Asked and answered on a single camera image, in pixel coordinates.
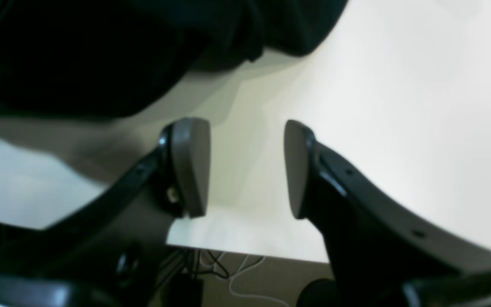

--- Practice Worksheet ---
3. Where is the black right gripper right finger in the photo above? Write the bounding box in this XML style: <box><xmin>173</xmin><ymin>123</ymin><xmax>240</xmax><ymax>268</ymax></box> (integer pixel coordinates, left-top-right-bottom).
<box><xmin>284</xmin><ymin>120</ymin><xmax>491</xmax><ymax>307</ymax></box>

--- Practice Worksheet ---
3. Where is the white thin cable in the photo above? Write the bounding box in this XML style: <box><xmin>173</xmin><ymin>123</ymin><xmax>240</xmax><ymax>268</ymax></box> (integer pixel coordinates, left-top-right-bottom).
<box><xmin>199</xmin><ymin>251</ymin><xmax>291</xmax><ymax>307</ymax></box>

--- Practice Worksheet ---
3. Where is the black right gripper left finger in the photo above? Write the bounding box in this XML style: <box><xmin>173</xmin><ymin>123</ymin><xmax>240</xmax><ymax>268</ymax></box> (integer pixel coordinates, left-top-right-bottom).
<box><xmin>0</xmin><ymin>118</ymin><xmax>211</xmax><ymax>307</ymax></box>

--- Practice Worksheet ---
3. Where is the black t-shirt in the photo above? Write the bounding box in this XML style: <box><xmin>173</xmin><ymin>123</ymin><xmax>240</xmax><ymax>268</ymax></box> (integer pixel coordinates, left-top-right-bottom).
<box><xmin>0</xmin><ymin>0</ymin><xmax>348</xmax><ymax>120</ymax></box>

